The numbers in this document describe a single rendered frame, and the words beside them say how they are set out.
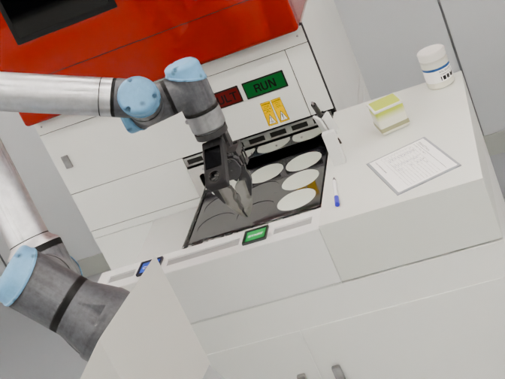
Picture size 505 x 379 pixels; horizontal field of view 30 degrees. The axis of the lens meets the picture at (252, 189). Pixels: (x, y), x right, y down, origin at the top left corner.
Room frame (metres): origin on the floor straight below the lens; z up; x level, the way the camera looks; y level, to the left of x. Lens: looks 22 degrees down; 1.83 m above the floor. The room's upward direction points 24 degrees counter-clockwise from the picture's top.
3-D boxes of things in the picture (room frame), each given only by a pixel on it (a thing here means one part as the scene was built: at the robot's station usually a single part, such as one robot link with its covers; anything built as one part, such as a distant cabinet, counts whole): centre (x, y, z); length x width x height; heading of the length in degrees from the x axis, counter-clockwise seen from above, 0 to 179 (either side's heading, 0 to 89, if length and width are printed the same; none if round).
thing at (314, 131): (2.44, -0.07, 0.89); 0.44 x 0.02 x 0.10; 72
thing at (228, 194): (1.89, 0.04, 1.06); 0.06 x 0.03 x 0.09; 162
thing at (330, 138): (2.05, -0.22, 1.03); 0.06 x 0.04 x 0.13; 162
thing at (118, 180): (2.50, 0.10, 1.02); 0.81 x 0.03 x 0.40; 72
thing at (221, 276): (1.90, 0.15, 0.89); 0.55 x 0.09 x 0.14; 72
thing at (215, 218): (2.23, -0.02, 0.90); 0.34 x 0.34 x 0.01; 73
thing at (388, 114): (2.11, -0.37, 1.00); 0.07 x 0.07 x 0.07; 89
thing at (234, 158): (1.89, 0.03, 1.16); 0.09 x 0.08 x 0.12; 162
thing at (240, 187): (1.88, 0.01, 1.06); 0.06 x 0.03 x 0.09; 162
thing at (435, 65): (2.24, -0.55, 1.01); 0.07 x 0.07 x 0.10
